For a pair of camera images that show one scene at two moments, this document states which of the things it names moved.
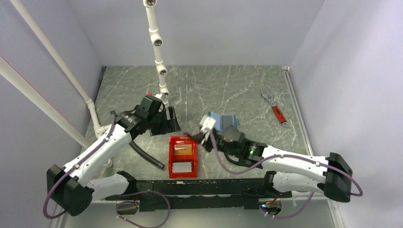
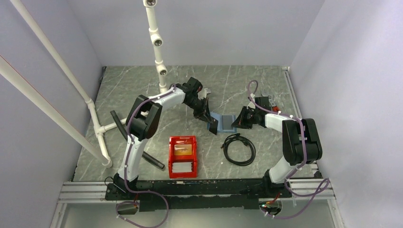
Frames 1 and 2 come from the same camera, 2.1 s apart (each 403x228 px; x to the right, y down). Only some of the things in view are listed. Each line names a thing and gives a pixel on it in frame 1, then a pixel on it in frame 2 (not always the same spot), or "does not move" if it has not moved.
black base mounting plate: x=187 y=194 does not move
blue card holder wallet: x=223 y=121 does not move
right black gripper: x=205 y=140 to x=240 y=121
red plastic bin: x=182 y=148 does not move
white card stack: x=182 y=166 does not move
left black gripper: x=169 y=126 to x=204 y=113
